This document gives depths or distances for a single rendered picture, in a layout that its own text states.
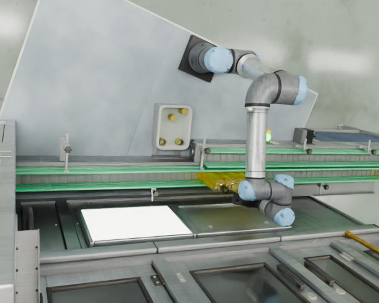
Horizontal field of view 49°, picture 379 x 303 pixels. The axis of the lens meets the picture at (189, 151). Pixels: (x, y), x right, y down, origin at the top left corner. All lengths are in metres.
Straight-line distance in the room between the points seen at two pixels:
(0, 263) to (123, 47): 1.45
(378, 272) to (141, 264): 0.90
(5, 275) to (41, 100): 1.36
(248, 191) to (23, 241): 0.78
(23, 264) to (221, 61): 1.19
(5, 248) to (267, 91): 1.08
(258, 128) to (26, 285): 0.93
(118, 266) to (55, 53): 0.99
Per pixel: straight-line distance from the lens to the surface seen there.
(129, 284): 1.43
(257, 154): 1.55
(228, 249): 1.68
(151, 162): 2.01
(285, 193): 1.62
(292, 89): 1.61
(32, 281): 1.24
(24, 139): 2.01
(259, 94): 1.55
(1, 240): 0.81
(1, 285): 0.68
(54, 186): 1.90
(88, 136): 2.04
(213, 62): 1.90
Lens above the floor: 2.72
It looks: 63 degrees down
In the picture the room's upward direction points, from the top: 123 degrees clockwise
